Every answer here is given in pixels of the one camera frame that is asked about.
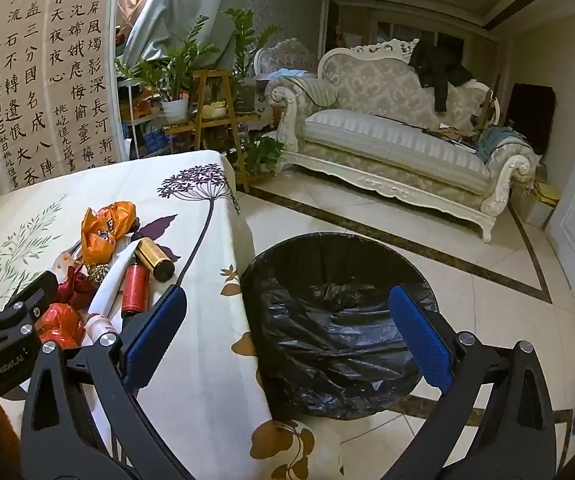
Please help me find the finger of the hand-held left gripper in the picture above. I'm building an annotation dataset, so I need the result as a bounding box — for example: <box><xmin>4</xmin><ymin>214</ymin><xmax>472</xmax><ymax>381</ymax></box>
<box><xmin>0</xmin><ymin>271</ymin><xmax>59</xmax><ymax>343</ymax></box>

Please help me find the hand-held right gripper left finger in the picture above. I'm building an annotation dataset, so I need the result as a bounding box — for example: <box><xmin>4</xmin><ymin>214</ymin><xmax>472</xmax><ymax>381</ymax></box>
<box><xmin>20</xmin><ymin>285</ymin><xmax>193</xmax><ymax>480</ymax></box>

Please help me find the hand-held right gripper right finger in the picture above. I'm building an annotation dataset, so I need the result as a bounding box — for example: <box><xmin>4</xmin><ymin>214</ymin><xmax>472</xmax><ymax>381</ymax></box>
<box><xmin>382</xmin><ymin>285</ymin><xmax>558</xmax><ymax>480</ymax></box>

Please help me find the red cylinder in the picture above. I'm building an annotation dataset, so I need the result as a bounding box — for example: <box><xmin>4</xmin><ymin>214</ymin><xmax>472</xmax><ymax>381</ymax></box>
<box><xmin>121</xmin><ymin>262</ymin><xmax>148</xmax><ymax>317</ymax></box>

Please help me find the orange-red plastic wrapper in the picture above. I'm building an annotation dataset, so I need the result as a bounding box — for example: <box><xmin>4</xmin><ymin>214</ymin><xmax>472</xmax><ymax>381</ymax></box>
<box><xmin>35</xmin><ymin>302</ymin><xmax>88</xmax><ymax>351</ymax></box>

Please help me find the white squeeze tube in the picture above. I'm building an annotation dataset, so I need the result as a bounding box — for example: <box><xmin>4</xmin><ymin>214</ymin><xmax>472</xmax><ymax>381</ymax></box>
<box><xmin>86</xmin><ymin>245</ymin><xmax>141</xmax><ymax>343</ymax></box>

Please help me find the gold and black cylinder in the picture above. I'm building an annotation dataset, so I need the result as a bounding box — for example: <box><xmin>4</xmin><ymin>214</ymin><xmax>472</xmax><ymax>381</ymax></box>
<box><xmin>134</xmin><ymin>239</ymin><xmax>176</xmax><ymax>282</ymax></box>

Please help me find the orange plastic bag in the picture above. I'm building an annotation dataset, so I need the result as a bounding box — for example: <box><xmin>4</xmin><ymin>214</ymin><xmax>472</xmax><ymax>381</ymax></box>
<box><xmin>82</xmin><ymin>201</ymin><xmax>138</xmax><ymax>267</ymax></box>

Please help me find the black-lined trash bin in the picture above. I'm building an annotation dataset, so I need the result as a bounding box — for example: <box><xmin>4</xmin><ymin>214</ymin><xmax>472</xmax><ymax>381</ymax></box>
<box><xmin>240</xmin><ymin>231</ymin><xmax>441</xmax><ymax>421</ymax></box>

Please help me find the brown wooden table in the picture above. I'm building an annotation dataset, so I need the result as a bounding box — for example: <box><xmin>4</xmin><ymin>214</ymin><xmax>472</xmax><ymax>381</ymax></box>
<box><xmin>0</xmin><ymin>395</ymin><xmax>23</xmax><ymax>461</ymax></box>

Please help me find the floral tablecloth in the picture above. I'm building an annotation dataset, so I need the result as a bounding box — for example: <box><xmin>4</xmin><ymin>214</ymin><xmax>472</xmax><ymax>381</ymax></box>
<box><xmin>0</xmin><ymin>150</ymin><xmax>343</xmax><ymax>480</ymax></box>

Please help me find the yellow box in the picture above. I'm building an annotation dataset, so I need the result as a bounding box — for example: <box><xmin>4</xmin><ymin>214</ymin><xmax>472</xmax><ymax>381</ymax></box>
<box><xmin>512</xmin><ymin>180</ymin><xmax>561</xmax><ymax>228</ymax></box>

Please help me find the white metal rack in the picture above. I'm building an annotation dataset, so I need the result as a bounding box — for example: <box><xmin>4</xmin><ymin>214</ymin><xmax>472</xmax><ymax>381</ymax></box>
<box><xmin>115</xmin><ymin>80</ymin><xmax>173</xmax><ymax>161</ymax></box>

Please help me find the ornate white sofa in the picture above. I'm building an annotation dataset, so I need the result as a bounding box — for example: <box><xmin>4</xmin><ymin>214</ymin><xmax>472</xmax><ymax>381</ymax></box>
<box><xmin>270</xmin><ymin>39</ymin><xmax>538</xmax><ymax>245</ymax></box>

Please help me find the brown papers pile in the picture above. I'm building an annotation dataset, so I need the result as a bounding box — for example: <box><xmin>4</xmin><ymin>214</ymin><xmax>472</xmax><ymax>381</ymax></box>
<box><xmin>427</xmin><ymin>122</ymin><xmax>483</xmax><ymax>148</ymax></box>

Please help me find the small leafy plant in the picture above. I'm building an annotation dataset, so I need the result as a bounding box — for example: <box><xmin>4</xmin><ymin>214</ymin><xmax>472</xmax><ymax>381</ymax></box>
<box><xmin>240</xmin><ymin>135</ymin><xmax>286</xmax><ymax>176</ymax></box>

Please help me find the blue cloth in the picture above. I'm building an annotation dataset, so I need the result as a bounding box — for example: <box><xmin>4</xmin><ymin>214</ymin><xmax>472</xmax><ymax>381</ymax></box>
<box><xmin>476</xmin><ymin>127</ymin><xmax>523</xmax><ymax>163</ymax></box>

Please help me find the green plant in white pot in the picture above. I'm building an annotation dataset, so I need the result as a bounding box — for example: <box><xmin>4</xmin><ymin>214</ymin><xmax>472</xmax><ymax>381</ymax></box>
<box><xmin>115</xmin><ymin>15</ymin><xmax>221</xmax><ymax>126</ymax></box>

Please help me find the calligraphy paper sheet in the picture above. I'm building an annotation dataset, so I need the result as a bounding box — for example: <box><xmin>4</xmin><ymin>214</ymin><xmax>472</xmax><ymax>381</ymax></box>
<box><xmin>0</xmin><ymin>0</ymin><xmax>128</xmax><ymax>196</ymax></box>

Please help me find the dark brown panel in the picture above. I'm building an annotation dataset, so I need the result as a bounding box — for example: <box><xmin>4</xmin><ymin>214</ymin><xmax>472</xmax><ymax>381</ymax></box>
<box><xmin>509</xmin><ymin>82</ymin><xmax>557</xmax><ymax>157</ymax></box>

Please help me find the wooden plant stand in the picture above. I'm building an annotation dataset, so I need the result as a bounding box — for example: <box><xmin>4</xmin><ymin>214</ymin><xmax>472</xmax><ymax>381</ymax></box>
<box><xmin>165</xmin><ymin>69</ymin><xmax>268</xmax><ymax>193</ymax></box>

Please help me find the black jacket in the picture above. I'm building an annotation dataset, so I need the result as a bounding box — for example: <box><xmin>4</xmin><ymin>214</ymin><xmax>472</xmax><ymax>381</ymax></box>
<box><xmin>408</xmin><ymin>38</ymin><xmax>475</xmax><ymax>113</ymax></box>

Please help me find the tall green plant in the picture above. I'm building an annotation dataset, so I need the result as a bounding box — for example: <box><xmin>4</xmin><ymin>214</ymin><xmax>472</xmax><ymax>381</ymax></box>
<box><xmin>222</xmin><ymin>7</ymin><xmax>281</xmax><ymax>113</ymax></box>

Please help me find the ornate white armchair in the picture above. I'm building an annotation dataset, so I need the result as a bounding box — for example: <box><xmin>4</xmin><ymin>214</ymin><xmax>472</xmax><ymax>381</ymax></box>
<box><xmin>254</xmin><ymin>38</ymin><xmax>321</xmax><ymax>86</ymax></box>

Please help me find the grey-blue curtain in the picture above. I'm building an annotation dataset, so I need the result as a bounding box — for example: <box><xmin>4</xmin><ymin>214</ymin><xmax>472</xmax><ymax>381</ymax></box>
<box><xmin>116</xmin><ymin>0</ymin><xmax>268</xmax><ymax>78</ymax></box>

